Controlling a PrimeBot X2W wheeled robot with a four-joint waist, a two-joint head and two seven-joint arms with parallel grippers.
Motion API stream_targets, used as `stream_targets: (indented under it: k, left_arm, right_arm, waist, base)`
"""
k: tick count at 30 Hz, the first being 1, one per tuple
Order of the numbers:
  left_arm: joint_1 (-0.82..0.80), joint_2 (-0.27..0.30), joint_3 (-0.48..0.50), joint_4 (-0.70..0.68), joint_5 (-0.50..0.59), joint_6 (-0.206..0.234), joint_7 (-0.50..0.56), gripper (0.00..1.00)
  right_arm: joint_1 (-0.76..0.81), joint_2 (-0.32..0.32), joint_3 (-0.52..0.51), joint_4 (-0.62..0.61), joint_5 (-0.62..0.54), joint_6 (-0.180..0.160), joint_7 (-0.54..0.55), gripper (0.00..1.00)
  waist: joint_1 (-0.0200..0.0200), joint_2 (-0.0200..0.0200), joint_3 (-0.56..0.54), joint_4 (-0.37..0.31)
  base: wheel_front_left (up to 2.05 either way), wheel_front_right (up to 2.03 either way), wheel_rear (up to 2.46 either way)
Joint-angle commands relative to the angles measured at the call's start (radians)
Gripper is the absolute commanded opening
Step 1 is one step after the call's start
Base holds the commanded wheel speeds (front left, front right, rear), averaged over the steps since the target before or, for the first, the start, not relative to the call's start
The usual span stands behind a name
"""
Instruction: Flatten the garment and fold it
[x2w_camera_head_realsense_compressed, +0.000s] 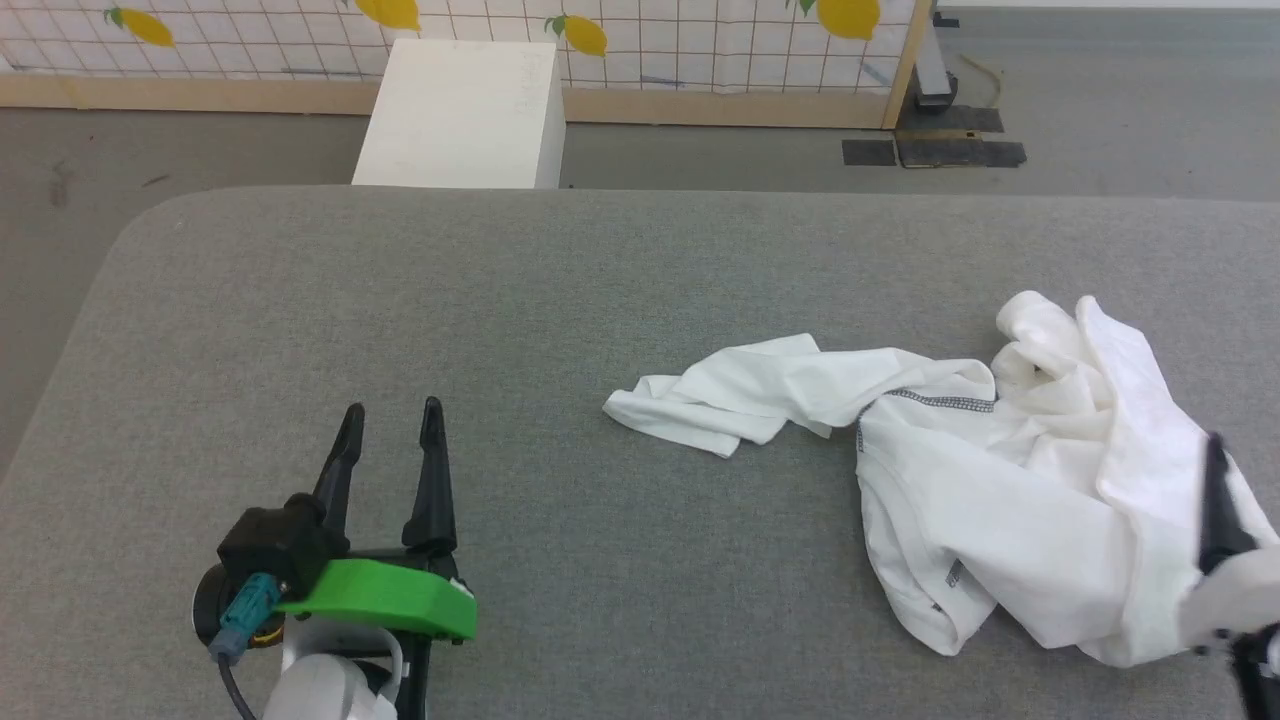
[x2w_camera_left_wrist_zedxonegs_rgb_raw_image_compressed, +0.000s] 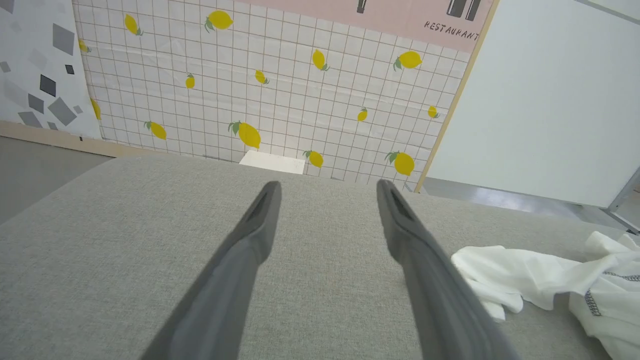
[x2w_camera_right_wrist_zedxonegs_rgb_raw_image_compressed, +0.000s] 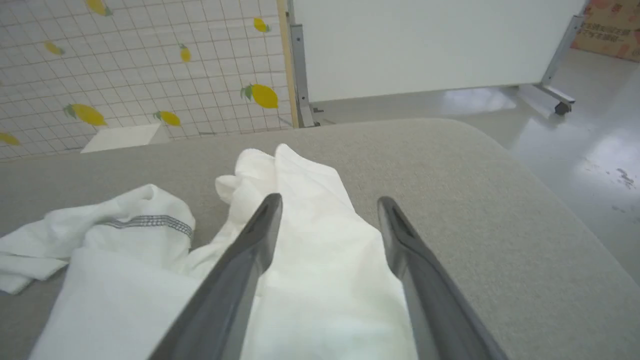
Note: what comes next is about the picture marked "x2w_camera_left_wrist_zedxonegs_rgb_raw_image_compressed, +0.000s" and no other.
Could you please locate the grey metal frame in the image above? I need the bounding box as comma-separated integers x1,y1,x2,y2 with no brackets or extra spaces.
602,167,640,236

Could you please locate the white t-shirt garment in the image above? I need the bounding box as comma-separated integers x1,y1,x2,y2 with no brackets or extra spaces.
451,231,640,360

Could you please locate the wooden baseboard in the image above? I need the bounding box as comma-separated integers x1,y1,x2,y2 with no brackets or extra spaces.
0,120,151,158

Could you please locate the grey fabric sofa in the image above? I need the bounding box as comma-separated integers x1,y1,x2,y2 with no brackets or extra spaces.
0,152,640,360

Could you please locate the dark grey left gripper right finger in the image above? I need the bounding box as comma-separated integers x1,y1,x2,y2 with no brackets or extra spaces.
376,179,521,360

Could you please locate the pink restaurant poster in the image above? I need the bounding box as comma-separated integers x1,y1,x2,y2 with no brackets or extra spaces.
250,0,496,53

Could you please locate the white rectangular block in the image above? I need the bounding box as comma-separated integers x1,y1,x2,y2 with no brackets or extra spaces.
239,150,307,175

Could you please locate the lemon print grid backdrop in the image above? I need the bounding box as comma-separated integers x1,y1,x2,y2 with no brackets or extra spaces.
72,0,473,193

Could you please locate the plain white wall panel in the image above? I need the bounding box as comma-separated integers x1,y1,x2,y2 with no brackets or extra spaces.
425,0,640,208

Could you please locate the grey geometric pattern panel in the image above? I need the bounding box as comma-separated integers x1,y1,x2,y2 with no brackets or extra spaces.
0,0,103,141

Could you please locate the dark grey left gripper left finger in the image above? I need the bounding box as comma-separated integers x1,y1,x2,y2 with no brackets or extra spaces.
140,180,283,360

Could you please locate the wooden panel edge strip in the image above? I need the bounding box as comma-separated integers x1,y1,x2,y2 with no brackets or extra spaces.
414,0,501,193

